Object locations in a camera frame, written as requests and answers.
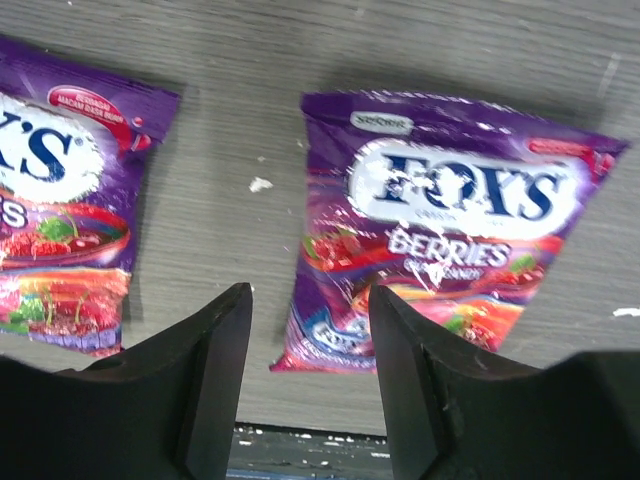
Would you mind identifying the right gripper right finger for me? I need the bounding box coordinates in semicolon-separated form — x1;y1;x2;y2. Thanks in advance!
369;286;639;479

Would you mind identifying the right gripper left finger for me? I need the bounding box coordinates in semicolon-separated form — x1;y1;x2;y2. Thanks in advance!
1;283;253;479

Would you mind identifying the purple berries candy bag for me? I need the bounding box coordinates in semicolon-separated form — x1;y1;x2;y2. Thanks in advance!
272;91;629;373
1;38;180;357

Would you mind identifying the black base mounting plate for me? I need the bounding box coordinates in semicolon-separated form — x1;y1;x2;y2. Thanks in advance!
226;423;393;480

